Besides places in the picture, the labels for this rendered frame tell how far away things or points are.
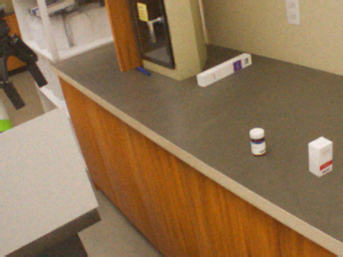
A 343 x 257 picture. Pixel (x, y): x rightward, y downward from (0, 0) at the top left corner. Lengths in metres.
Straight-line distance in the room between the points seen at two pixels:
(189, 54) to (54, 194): 0.92
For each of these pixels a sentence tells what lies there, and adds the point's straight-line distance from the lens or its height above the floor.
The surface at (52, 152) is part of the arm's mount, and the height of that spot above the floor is 1.13.
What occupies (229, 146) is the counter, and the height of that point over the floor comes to 0.94.
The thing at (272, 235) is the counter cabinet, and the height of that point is 0.80.
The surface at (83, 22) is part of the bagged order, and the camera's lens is 2.77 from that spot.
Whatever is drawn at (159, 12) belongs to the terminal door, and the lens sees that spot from 1.59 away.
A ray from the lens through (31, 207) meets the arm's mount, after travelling 0.94.
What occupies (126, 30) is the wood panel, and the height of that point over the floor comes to 1.13.
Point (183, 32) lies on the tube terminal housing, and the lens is 1.61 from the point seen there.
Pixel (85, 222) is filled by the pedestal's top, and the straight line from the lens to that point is 1.01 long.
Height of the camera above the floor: 1.51
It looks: 25 degrees down
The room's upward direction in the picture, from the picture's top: 9 degrees counter-clockwise
